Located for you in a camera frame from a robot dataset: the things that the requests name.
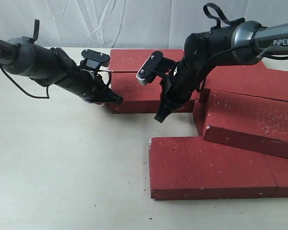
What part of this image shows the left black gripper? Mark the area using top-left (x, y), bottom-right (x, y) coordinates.
top-left (54, 66), bottom-right (124, 105)

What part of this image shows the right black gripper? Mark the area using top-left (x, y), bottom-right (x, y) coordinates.
top-left (154, 57), bottom-right (206, 123)

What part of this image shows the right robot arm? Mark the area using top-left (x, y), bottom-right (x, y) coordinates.
top-left (154, 21), bottom-right (288, 123)

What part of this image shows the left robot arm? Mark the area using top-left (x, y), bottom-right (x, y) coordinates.
top-left (0, 37), bottom-right (123, 104)

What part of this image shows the hidden lower right red brick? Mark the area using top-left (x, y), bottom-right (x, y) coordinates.
top-left (192, 88), bottom-right (210, 136)

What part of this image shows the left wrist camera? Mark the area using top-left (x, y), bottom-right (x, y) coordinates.
top-left (80, 49), bottom-right (110, 70)

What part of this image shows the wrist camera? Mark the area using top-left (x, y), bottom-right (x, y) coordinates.
top-left (136, 51), bottom-right (176, 86)
top-left (80, 49), bottom-right (110, 70)

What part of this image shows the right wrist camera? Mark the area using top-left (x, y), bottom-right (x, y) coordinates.
top-left (136, 51), bottom-right (176, 86)

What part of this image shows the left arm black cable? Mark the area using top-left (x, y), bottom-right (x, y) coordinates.
top-left (0, 19), bottom-right (51, 99)

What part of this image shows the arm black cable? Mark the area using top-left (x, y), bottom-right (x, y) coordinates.
top-left (195, 2), bottom-right (288, 93)
top-left (0, 19), bottom-right (51, 99)

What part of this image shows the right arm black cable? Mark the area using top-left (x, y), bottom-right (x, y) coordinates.
top-left (195, 2), bottom-right (288, 93)

